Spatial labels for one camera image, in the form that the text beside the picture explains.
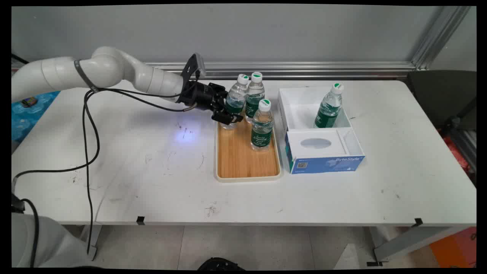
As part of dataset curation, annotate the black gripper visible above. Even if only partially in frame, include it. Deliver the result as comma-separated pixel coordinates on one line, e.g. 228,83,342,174
177,81,244,126

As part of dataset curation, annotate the green label water bottle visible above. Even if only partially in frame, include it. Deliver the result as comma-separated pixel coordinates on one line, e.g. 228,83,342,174
245,72,266,124
220,74,250,131
250,99,274,152
314,83,345,129

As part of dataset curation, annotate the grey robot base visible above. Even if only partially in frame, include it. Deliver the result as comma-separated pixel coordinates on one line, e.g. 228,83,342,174
11,212,95,269

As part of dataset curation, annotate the wooden tray with cream rim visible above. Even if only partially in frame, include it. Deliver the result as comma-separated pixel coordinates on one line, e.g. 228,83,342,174
214,110,283,183

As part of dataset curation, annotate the white and blue cardboard box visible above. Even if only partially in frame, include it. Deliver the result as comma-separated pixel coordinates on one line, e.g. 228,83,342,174
277,87,366,175

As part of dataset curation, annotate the black round object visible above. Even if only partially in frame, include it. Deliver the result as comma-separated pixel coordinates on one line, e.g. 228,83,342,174
197,257,246,271

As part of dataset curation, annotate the grey table leg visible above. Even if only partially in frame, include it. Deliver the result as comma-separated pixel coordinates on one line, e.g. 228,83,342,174
367,226,463,267
78,225,103,261

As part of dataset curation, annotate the blue patterned sheet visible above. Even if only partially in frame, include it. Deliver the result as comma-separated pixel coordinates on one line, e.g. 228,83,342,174
11,91,61,143

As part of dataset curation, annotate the red item beside table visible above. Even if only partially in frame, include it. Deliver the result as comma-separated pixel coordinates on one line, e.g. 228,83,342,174
443,135,472,175

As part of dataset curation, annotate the orange box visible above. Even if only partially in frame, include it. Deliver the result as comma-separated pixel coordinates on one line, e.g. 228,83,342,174
430,228,477,269

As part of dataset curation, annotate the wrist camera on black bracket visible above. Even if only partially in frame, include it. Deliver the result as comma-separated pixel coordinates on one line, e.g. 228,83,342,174
182,53,207,82

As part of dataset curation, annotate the horizontal aluminium rail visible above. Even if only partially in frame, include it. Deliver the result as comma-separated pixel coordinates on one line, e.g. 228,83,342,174
143,61,419,80

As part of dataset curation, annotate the cable strap around arm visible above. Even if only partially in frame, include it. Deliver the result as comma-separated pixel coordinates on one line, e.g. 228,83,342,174
74,59,100,94

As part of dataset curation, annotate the diagonal aluminium post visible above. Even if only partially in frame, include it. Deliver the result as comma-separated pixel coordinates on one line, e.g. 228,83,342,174
411,6,472,71

